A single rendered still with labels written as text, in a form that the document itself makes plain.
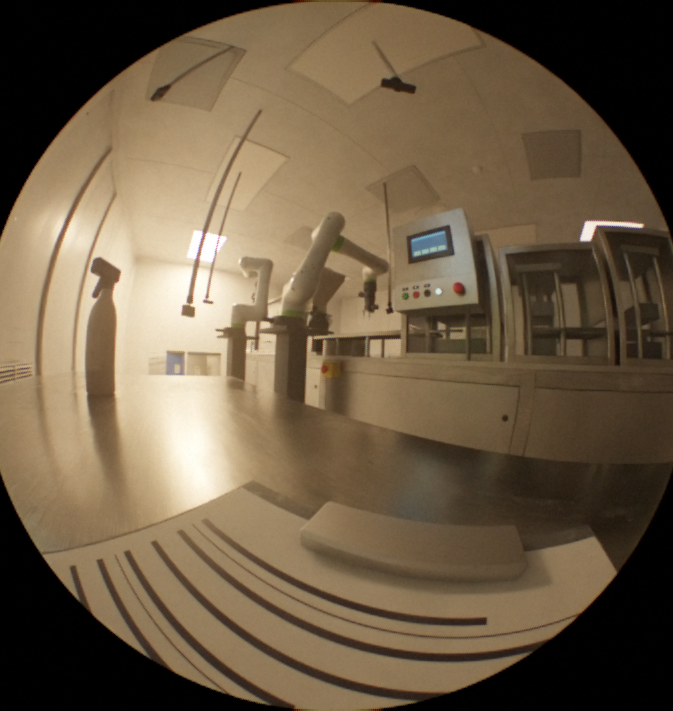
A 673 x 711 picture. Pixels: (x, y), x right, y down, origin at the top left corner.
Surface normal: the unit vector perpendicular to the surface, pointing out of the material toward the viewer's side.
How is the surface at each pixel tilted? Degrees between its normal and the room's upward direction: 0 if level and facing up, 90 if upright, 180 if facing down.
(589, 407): 90
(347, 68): 180
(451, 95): 180
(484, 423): 90
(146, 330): 90
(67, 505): 0
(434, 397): 90
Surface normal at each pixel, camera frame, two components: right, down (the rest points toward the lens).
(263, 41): -0.04, 1.00
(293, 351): 0.76, 0.03
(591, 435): -0.73, -0.04
